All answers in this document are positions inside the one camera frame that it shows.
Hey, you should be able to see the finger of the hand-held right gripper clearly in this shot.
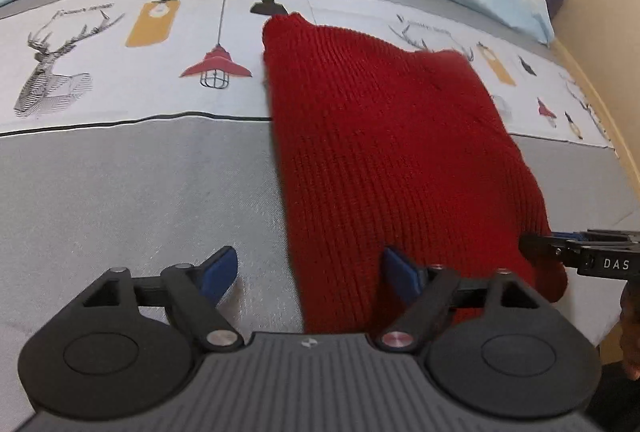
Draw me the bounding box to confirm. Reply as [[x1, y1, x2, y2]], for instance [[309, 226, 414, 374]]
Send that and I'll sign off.
[[519, 234, 592, 269], [552, 228, 640, 243]]

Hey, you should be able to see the wooden bed frame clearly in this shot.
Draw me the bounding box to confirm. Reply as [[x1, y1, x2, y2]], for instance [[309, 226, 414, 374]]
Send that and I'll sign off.
[[547, 32, 640, 233]]

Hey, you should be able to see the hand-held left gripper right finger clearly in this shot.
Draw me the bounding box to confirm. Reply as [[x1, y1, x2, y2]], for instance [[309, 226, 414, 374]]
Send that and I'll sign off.
[[376, 247, 538, 354]]

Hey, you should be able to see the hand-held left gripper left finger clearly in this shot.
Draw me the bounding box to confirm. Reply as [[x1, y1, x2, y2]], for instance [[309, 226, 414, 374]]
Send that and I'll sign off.
[[80, 246, 245, 353]]

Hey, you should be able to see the dark red knit sweater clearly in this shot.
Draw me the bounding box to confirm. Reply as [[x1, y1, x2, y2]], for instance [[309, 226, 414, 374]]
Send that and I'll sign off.
[[262, 12, 569, 335]]

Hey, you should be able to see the person's right hand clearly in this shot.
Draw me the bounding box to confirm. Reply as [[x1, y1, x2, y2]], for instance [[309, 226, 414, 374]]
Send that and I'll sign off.
[[619, 282, 640, 380]]

